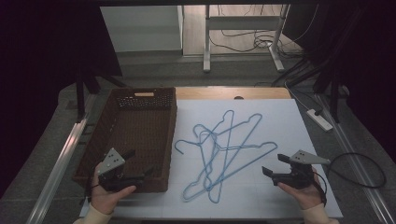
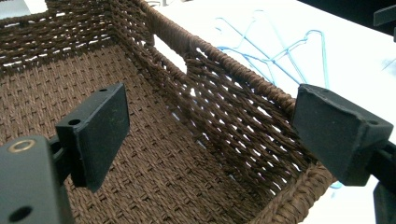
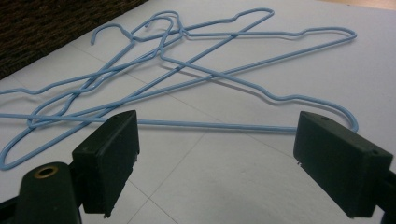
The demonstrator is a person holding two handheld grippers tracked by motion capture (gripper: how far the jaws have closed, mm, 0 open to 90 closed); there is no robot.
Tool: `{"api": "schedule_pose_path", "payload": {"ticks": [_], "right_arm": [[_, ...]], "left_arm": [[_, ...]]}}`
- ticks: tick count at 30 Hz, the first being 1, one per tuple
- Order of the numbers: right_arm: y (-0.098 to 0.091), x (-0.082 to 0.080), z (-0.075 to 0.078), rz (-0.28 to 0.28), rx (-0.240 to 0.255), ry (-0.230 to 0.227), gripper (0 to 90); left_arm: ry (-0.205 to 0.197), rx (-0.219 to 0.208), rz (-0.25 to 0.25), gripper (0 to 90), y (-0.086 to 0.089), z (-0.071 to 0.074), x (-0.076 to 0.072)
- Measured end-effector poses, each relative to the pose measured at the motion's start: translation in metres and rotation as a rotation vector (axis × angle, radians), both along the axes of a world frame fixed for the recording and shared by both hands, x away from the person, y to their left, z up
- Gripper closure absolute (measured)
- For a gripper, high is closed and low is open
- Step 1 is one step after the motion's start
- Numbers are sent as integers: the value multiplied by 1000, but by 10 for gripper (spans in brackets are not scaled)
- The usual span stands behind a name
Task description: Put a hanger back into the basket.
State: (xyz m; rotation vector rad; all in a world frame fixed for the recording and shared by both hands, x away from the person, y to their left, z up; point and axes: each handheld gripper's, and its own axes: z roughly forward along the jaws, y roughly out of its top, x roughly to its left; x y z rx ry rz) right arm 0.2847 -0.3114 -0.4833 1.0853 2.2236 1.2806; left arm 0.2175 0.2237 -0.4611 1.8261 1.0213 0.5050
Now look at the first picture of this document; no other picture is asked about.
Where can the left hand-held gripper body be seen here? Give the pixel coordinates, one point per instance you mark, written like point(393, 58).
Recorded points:
point(112, 161)

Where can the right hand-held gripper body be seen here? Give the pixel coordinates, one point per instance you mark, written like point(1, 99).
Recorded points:
point(299, 177)

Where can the brown woven basket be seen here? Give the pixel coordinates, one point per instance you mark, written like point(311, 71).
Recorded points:
point(140, 130)

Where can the person's right hand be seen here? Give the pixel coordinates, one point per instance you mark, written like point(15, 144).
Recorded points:
point(308, 197)

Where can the person's left hand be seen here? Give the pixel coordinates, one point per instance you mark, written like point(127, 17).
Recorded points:
point(104, 200)

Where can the white foam board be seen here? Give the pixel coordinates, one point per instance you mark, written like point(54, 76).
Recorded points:
point(280, 124)

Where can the white power strip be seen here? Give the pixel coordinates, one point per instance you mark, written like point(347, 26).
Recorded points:
point(320, 121)

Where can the black tripod stand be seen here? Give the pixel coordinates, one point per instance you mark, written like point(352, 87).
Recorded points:
point(334, 99)

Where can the dark curtain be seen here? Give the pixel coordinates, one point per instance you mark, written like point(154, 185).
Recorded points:
point(37, 62)
point(367, 62)

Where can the white cabinet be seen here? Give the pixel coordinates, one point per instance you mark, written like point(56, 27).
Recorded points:
point(143, 28)

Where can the metal floor rail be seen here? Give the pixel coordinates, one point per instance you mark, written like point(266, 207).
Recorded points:
point(358, 161)
point(59, 168)

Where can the white desk frame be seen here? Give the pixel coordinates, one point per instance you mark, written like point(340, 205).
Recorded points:
point(243, 23)

